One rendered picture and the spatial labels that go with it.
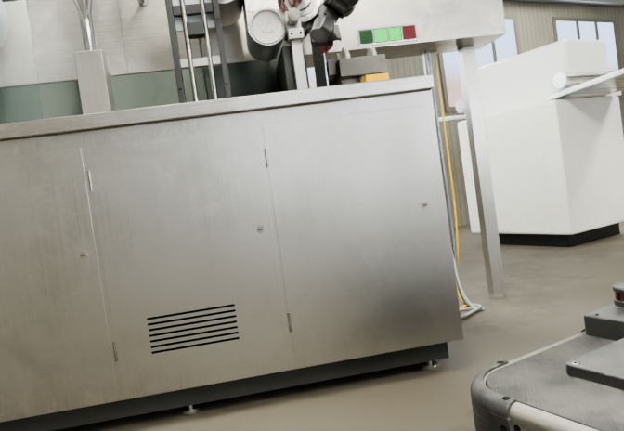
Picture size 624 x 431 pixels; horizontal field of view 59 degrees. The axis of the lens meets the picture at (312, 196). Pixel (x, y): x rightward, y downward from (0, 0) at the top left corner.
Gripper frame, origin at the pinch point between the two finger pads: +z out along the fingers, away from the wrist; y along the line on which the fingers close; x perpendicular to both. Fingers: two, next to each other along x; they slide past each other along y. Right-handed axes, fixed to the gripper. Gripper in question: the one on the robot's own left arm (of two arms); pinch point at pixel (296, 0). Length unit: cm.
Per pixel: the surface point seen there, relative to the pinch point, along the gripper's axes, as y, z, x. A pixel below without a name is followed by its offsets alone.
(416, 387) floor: 14, 58, -112
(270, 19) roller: -9.3, 5.4, -0.1
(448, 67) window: 179, 258, 254
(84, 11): -71, 1, 13
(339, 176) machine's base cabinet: 2, 21, -60
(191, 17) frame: -34.2, -3.8, -7.1
